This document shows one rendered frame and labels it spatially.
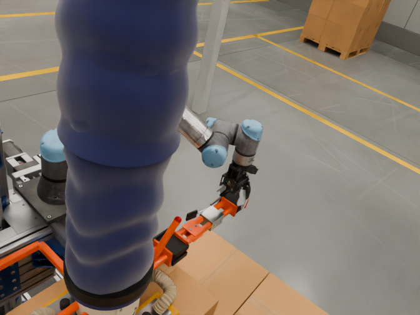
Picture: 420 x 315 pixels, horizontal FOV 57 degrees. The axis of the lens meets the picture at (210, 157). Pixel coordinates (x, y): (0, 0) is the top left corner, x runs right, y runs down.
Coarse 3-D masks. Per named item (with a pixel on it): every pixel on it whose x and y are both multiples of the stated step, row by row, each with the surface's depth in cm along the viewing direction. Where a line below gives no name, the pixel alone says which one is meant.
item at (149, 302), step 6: (156, 294) 121; (150, 300) 119; (156, 300) 119; (144, 306) 117; (150, 306) 117; (168, 306) 118; (138, 312) 114; (144, 312) 112; (150, 312) 115; (156, 312) 115; (168, 312) 116; (174, 312) 117
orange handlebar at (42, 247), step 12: (216, 204) 144; (192, 228) 130; (204, 228) 132; (192, 240) 128; (24, 252) 110; (48, 252) 111; (0, 264) 105; (60, 264) 109; (156, 264) 116; (60, 312) 97; (72, 312) 99; (84, 312) 99
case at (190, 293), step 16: (176, 272) 132; (48, 288) 117; (64, 288) 118; (160, 288) 125; (176, 288) 126; (192, 288) 128; (32, 304) 112; (176, 304) 122; (192, 304) 123; (208, 304) 124
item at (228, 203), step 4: (228, 192) 149; (224, 196) 146; (228, 196) 147; (232, 196) 147; (236, 196) 148; (224, 200) 145; (228, 200) 145; (232, 200) 145; (236, 200) 146; (248, 200) 149; (228, 204) 145; (232, 204) 143; (236, 204) 144; (224, 208) 147; (232, 208) 144; (236, 208) 143; (240, 208) 149; (232, 212) 145; (236, 212) 147
